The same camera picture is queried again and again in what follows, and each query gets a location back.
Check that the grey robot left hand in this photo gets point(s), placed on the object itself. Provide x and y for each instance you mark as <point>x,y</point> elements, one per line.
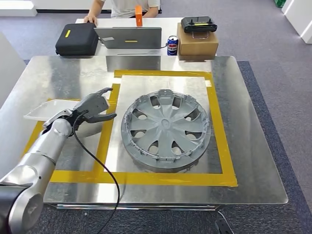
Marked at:
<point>94,105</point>

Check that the white curved plastic part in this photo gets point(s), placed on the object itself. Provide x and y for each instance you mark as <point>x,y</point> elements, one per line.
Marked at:
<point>48,108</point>

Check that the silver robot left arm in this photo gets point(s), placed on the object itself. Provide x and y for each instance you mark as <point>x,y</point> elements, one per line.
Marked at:
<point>41,151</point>

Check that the yellow tape workbench outline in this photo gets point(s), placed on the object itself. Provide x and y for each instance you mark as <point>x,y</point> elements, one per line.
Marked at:
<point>219,129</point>

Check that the stainless steel workbench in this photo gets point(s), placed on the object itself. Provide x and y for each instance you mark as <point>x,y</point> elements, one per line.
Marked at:
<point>243,129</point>

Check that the black zip case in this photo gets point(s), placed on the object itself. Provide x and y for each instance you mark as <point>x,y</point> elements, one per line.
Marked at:
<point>76,38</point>

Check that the grey laptop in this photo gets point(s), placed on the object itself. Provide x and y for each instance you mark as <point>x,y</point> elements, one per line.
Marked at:
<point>129,37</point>

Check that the grey wheel hubcap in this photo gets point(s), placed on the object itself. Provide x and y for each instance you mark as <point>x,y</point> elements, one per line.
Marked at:
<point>165,129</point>

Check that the person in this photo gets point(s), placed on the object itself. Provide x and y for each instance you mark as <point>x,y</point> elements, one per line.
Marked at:
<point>126,8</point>

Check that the orange upright object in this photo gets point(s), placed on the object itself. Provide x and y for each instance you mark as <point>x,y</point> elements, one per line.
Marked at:
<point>139,16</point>

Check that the blue soda can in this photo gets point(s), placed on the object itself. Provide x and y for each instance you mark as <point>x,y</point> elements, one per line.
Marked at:
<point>172,46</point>

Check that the white table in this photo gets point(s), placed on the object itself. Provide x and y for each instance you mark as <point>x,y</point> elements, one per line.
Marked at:
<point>165,24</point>

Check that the white lit floor platform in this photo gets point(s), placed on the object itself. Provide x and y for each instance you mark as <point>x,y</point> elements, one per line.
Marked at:
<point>300,16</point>
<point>16,8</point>

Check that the brown cardboard box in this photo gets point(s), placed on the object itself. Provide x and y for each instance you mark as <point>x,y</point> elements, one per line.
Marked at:
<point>197,45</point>

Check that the black remote controller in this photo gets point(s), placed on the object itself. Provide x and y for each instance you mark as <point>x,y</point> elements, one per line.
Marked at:
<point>199,24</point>

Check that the black robot right foot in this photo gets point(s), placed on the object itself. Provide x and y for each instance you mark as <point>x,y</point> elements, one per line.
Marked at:
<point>223,224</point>

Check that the green bin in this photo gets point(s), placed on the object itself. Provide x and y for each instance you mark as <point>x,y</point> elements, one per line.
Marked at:
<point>280,2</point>

